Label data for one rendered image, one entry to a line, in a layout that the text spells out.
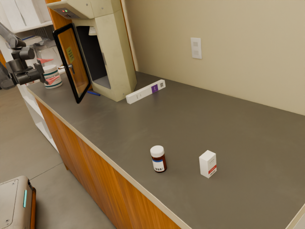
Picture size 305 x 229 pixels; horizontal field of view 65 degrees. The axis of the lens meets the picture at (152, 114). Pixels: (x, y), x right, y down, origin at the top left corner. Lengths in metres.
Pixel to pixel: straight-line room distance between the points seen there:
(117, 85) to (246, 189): 0.92
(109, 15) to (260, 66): 0.78
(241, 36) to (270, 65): 0.19
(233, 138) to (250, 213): 0.34
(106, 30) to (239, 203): 1.02
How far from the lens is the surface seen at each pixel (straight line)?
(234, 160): 0.88
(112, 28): 1.36
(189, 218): 0.72
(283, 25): 1.12
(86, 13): 1.30
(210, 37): 1.32
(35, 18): 2.54
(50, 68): 1.96
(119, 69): 1.40
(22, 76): 1.39
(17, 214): 2.04
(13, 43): 1.67
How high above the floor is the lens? 1.51
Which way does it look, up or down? 28 degrees down
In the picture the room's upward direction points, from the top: 11 degrees counter-clockwise
